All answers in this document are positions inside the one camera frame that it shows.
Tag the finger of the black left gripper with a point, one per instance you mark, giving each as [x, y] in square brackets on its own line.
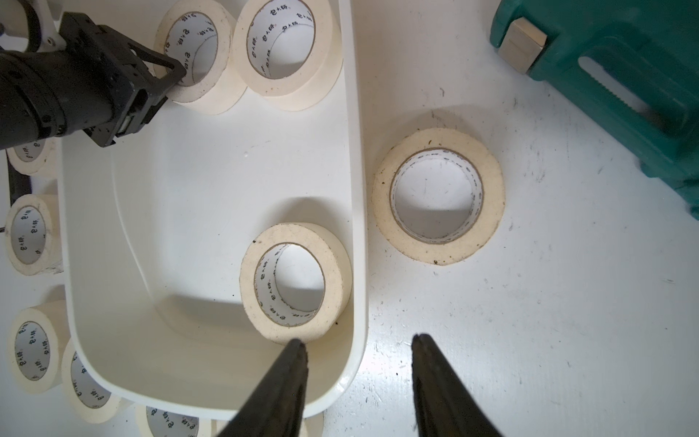
[159, 65]

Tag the cream masking tape roll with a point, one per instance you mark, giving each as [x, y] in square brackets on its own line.
[256, 51]
[487, 185]
[199, 35]
[33, 235]
[36, 159]
[36, 343]
[89, 400]
[153, 422]
[270, 314]

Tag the green tool case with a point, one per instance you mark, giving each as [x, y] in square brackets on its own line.
[631, 66]

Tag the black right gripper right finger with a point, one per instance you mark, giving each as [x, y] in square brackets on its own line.
[443, 406]

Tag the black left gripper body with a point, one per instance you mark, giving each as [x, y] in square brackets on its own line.
[95, 85]

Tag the white plastic storage box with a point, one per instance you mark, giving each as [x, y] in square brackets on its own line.
[155, 227]

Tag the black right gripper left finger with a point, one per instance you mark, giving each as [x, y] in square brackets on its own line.
[275, 408]

